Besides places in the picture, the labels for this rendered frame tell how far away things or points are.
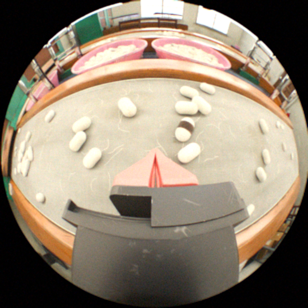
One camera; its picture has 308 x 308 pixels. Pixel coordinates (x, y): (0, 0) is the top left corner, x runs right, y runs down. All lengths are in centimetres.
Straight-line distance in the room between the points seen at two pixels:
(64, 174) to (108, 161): 9
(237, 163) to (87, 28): 304
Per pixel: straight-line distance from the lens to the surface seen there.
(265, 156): 26
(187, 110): 16
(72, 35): 59
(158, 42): 45
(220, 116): 21
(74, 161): 19
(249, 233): 25
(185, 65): 25
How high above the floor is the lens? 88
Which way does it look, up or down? 76 degrees down
